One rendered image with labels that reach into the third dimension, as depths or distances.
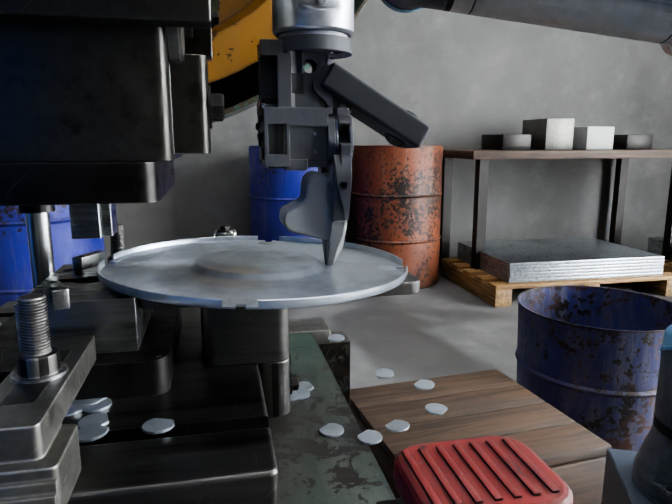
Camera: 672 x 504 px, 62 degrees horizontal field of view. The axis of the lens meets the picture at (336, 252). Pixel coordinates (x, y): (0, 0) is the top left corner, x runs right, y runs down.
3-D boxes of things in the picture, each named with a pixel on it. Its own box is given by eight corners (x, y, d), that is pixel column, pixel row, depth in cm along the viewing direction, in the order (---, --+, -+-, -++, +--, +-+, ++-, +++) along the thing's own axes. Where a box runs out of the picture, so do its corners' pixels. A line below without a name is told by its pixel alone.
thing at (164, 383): (183, 319, 65) (182, 293, 64) (169, 394, 45) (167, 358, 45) (31, 328, 61) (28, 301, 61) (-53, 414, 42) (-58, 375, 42)
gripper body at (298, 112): (258, 171, 57) (255, 45, 55) (341, 170, 59) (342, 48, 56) (265, 175, 50) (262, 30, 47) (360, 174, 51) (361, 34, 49)
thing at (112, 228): (119, 229, 54) (116, 191, 53) (110, 238, 49) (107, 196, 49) (84, 230, 53) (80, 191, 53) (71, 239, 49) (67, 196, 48)
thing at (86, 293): (156, 301, 61) (154, 260, 60) (138, 350, 47) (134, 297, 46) (67, 306, 59) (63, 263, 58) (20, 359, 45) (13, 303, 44)
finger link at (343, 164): (323, 216, 55) (322, 126, 54) (340, 216, 56) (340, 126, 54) (332, 223, 51) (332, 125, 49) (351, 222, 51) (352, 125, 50)
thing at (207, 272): (437, 313, 42) (437, 302, 41) (35, 307, 40) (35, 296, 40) (385, 244, 70) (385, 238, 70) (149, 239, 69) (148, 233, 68)
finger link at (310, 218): (282, 267, 55) (280, 172, 54) (341, 264, 57) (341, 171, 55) (286, 274, 52) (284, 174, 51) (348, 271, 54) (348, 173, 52)
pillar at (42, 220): (60, 302, 61) (48, 171, 58) (55, 307, 59) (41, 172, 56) (38, 303, 60) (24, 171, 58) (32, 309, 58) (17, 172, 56)
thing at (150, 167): (177, 206, 62) (175, 155, 61) (160, 235, 43) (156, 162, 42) (18, 209, 59) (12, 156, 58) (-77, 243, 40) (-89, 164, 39)
